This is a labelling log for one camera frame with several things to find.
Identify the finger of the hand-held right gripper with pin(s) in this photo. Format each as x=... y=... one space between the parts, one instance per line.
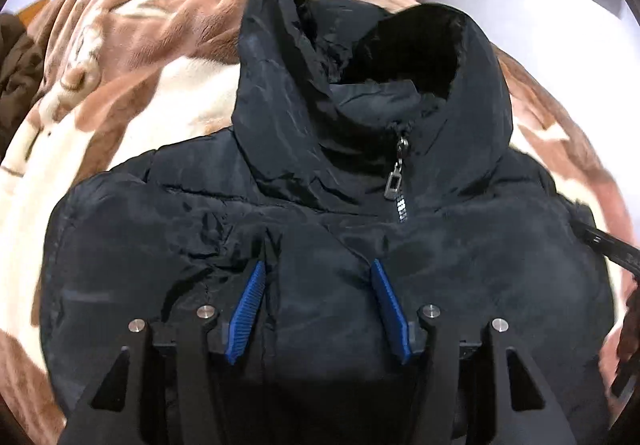
x=627 y=382
x=612 y=245

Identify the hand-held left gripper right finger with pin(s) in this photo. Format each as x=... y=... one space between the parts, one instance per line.
x=392 y=310

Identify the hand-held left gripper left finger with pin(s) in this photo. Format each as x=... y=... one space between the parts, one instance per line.
x=246 y=310

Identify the black puffer jacket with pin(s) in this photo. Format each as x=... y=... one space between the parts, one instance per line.
x=310 y=225

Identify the brown and cream printed blanket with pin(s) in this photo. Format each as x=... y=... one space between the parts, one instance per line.
x=130 y=75

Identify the brown puffer jacket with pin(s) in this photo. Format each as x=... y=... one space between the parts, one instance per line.
x=17 y=65

